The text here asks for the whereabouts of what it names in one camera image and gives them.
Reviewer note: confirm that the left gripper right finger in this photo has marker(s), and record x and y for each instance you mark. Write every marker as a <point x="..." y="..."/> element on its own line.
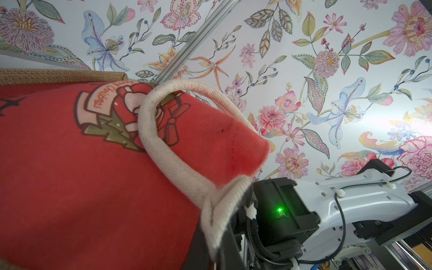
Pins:
<point x="230" y="252"/>

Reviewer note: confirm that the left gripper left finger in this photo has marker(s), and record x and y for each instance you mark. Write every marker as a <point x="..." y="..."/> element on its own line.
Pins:
<point x="198" y="257"/>

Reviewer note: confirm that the red burlap tote bag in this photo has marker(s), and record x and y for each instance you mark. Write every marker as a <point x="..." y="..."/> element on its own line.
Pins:
<point x="99" y="172"/>

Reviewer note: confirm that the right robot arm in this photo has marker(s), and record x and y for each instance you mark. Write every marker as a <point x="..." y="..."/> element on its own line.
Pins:
<point x="301" y="225"/>

